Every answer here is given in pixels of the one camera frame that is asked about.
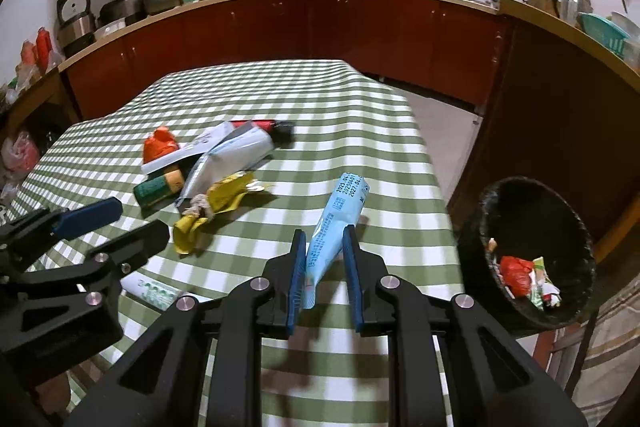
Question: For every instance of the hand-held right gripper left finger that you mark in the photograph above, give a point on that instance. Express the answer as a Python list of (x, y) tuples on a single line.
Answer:
[(297, 277)]

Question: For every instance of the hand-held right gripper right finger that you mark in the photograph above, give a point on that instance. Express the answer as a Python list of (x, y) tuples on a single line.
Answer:
[(352, 277)]

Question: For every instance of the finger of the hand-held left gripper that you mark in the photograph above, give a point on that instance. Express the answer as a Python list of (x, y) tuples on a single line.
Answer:
[(90, 214), (135, 242)]

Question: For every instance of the white green tube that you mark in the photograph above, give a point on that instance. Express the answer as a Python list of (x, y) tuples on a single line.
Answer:
[(152, 292)]

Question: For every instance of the light blue pouch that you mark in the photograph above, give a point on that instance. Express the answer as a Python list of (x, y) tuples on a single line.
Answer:
[(332, 227)]

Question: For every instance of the green can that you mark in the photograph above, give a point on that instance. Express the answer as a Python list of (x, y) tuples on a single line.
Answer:
[(155, 189)]

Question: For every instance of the white carton box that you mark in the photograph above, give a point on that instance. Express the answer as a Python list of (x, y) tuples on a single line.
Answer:
[(167, 162)]

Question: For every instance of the small orange plastic bag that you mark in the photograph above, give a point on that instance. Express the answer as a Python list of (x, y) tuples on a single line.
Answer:
[(159, 144)]

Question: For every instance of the yellow wrapper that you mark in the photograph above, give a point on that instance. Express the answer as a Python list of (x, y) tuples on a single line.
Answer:
[(222, 194)]

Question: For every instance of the white silver pouch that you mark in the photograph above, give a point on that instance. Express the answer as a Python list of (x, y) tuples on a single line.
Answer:
[(225, 157)]

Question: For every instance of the red tube with black cap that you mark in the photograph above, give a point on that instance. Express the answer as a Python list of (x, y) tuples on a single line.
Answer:
[(255, 125)]

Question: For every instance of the red plastic bag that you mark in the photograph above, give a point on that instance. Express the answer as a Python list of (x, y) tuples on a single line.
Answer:
[(516, 276)]

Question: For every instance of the black trash bin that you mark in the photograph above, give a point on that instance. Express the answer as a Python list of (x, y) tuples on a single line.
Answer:
[(530, 217)]

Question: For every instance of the green white wrapper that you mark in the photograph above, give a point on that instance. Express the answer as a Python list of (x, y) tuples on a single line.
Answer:
[(540, 269)]

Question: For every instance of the red plastic sack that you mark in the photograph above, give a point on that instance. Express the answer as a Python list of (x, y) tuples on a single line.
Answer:
[(20, 154)]

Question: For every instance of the green white checked tablecloth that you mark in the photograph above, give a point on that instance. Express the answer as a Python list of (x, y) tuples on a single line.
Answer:
[(325, 132)]

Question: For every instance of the red plastic bottle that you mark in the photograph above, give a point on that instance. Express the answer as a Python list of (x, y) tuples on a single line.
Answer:
[(42, 49)]

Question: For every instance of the steel rice cooker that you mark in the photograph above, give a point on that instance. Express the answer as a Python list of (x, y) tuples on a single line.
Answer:
[(75, 29)]

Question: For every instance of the grey cooker pot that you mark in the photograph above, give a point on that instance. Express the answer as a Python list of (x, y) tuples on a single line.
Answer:
[(120, 9)]

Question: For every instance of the metal basin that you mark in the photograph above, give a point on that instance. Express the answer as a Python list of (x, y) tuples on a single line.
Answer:
[(161, 1)]

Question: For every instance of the dark red base cabinets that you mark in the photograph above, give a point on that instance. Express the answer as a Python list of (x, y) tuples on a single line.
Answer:
[(250, 32)]

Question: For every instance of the brown wooden counter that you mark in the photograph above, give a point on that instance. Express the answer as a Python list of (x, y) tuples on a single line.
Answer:
[(550, 107)]

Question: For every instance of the striped beige cloth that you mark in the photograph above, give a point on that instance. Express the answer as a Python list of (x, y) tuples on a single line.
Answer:
[(610, 332)]

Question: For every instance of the wooden cutting board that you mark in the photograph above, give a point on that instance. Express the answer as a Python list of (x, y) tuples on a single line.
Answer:
[(537, 2)]

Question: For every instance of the teal plastic basket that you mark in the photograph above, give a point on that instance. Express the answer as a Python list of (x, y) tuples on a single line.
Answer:
[(602, 34)]

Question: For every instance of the black steel kettle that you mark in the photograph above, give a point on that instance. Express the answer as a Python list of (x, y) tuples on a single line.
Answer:
[(570, 4)]

